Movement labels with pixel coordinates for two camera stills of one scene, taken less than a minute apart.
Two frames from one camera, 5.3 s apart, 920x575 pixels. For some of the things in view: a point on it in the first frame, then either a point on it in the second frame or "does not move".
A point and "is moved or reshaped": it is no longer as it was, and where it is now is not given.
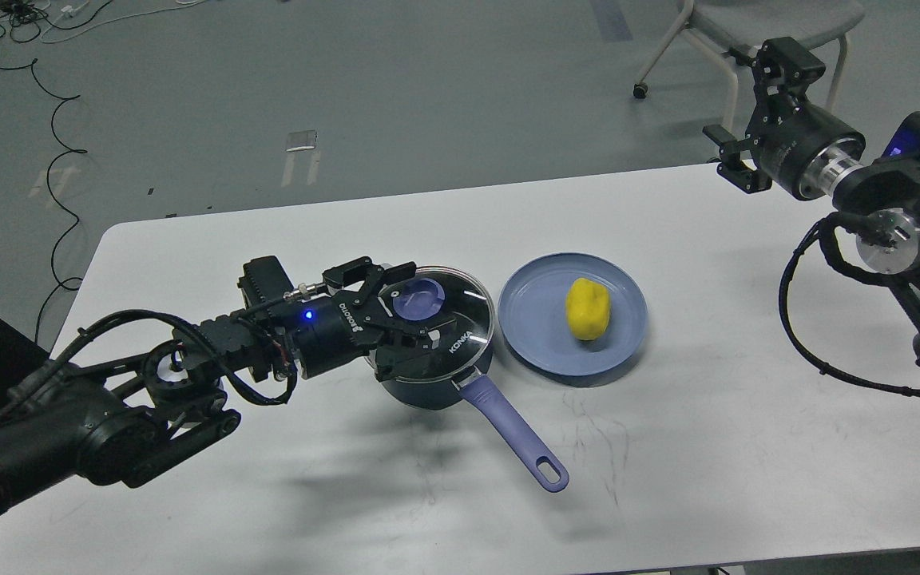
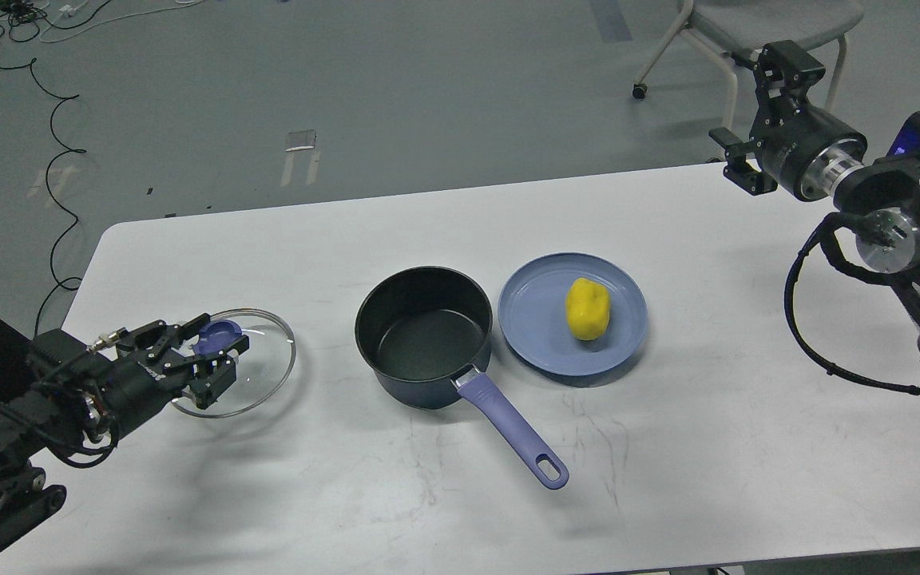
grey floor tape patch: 302,140 does not move
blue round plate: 533,309 does not move
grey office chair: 746,24 does not move
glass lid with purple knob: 457,313 is moved or reshaped
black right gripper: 785,135 does not move
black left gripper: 328,331 -> 132,396
